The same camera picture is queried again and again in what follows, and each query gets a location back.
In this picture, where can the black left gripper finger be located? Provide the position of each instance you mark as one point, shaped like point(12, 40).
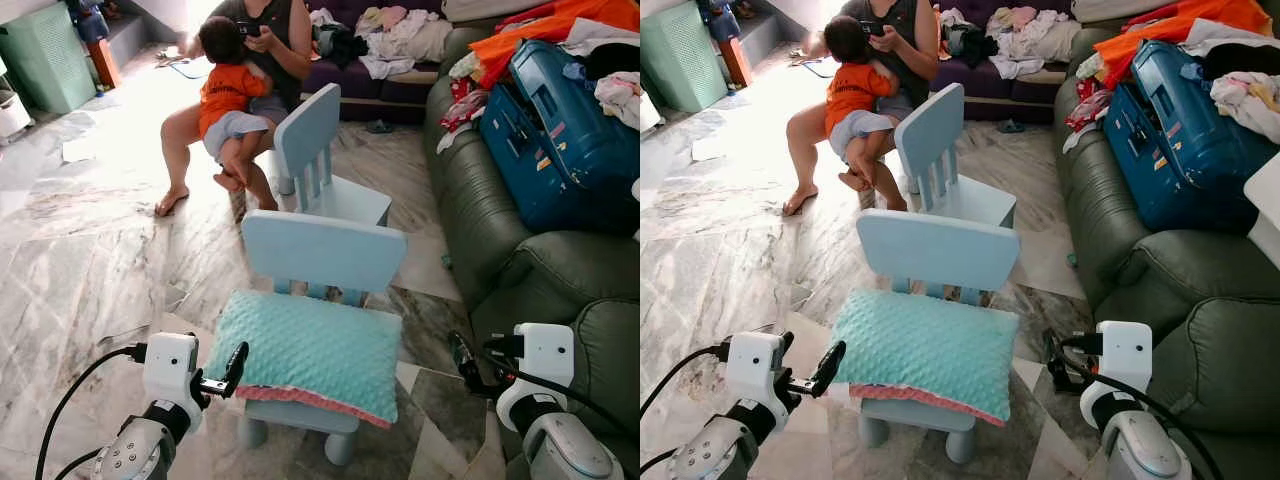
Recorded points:
point(238, 365)
point(833, 365)

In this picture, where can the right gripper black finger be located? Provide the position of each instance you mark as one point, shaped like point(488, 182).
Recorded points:
point(462, 358)
point(1053, 360)

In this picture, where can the mint green dotted pillow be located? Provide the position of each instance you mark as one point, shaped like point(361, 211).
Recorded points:
point(310, 350)
point(930, 350)

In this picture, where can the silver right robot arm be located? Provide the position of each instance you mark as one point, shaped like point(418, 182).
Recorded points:
point(1145, 450)
point(565, 450)

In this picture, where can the dark green leather sofa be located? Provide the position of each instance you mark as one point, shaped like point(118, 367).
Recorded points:
point(475, 210)
point(1100, 210)

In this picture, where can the purple sofa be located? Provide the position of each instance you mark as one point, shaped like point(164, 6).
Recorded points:
point(1030, 92)
point(405, 92)

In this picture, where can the light blue child chair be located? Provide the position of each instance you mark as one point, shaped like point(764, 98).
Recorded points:
point(930, 130)
point(305, 130)
point(320, 250)
point(940, 250)

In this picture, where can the blue hard-shell suitcase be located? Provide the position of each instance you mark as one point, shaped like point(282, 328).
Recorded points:
point(1170, 150)
point(545, 150)

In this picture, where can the dark slippers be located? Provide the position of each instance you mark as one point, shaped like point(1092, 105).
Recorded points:
point(380, 126)
point(1010, 126)

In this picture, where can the white paper sheet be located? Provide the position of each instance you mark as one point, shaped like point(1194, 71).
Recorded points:
point(78, 150)
point(707, 150)

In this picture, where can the red and white clothes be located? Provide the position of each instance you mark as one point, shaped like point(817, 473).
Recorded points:
point(460, 105)
point(1085, 105)

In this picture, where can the child in orange shirt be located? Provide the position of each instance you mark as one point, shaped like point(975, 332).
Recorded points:
point(850, 90)
point(225, 90)

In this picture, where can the white crumpled clothes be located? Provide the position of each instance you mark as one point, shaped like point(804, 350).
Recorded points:
point(1245, 100)
point(620, 100)

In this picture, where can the pile of pale clothes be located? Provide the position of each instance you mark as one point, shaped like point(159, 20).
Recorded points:
point(415, 40)
point(1040, 40)

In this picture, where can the dark garment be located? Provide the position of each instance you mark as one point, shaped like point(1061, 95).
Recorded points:
point(345, 45)
point(975, 45)

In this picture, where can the black garment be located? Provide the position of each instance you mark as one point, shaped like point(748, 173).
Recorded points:
point(612, 60)
point(1240, 60)

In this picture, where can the black phone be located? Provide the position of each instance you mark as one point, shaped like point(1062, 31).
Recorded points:
point(873, 28)
point(249, 30)

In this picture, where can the white bin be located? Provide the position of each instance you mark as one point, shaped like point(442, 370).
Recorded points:
point(12, 115)

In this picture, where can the seated woman in grey top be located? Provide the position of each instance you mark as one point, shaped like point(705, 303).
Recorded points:
point(910, 30)
point(285, 30)

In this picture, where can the orange cloth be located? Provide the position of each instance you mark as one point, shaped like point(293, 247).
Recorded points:
point(1170, 25)
point(545, 25)

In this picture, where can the white folded cloth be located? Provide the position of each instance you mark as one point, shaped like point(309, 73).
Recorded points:
point(1210, 35)
point(590, 35)

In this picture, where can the mint green cabinet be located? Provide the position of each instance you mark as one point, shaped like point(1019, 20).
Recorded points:
point(675, 55)
point(45, 60)

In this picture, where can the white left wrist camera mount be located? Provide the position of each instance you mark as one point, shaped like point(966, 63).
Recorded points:
point(752, 375)
point(168, 375)

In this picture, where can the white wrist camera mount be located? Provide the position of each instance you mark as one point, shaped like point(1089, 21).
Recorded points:
point(168, 375)
point(1125, 360)
point(752, 375)
point(545, 360)

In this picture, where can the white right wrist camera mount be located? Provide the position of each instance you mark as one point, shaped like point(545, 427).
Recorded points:
point(545, 360)
point(1125, 360)

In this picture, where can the brown wooden post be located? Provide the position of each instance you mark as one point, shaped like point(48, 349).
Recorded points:
point(736, 62)
point(105, 62)

